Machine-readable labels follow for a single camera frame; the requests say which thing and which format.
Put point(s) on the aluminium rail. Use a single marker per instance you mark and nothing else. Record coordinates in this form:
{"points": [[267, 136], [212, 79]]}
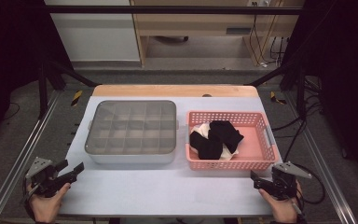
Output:
{"points": [[323, 174], [18, 168]]}

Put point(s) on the black diagonal frame strut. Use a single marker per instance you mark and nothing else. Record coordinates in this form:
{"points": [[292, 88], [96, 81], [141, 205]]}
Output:
{"points": [[270, 74], [74, 76]]}

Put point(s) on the white compartment storage box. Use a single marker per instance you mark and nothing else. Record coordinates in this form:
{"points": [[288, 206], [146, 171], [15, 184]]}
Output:
{"points": [[130, 159]]}

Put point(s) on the black upright frame post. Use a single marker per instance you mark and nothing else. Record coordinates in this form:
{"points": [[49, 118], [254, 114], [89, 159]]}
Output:
{"points": [[301, 93]]}

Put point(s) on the wooden desk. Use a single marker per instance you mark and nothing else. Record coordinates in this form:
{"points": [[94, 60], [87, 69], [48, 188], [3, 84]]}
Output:
{"points": [[199, 23]]}

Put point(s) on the black sock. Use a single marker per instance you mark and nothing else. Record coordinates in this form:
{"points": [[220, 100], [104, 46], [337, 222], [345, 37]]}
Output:
{"points": [[205, 146], [227, 130]]}

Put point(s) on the dark round table grommet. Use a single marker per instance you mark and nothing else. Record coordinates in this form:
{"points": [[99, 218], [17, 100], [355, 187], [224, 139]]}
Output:
{"points": [[207, 95]]}

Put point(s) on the pink plastic basket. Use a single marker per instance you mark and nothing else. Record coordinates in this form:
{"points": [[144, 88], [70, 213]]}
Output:
{"points": [[254, 146]]}

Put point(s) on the person's right hand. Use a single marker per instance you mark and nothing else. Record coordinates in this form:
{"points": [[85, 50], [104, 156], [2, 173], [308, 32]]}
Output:
{"points": [[284, 211]]}

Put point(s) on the black yellow striped tape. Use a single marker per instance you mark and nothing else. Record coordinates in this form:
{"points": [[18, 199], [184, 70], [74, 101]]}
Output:
{"points": [[76, 98], [276, 99]]}

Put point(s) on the person's left hand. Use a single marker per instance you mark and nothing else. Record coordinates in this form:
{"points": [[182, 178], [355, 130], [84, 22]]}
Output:
{"points": [[45, 208]]}

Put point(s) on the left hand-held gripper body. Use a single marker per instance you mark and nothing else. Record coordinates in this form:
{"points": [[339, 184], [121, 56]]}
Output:
{"points": [[43, 180]]}

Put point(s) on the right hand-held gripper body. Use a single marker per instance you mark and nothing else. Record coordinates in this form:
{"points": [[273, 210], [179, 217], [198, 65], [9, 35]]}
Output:
{"points": [[284, 183]]}

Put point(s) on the white power strip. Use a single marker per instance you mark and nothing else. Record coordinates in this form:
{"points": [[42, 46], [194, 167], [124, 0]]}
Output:
{"points": [[259, 3]]}

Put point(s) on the transparent grey box lid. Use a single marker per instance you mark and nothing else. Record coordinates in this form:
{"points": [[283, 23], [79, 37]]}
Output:
{"points": [[130, 127]]}

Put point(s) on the black curtain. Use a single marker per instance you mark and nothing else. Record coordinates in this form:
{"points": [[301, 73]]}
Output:
{"points": [[348, 77], [6, 46]]}

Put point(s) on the white cabinet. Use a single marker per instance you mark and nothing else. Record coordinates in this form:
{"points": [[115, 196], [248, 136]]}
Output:
{"points": [[99, 37]]}

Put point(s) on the black horizontal frame bar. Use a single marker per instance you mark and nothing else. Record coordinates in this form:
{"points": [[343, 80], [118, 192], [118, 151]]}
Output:
{"points": [[167, 10]]}

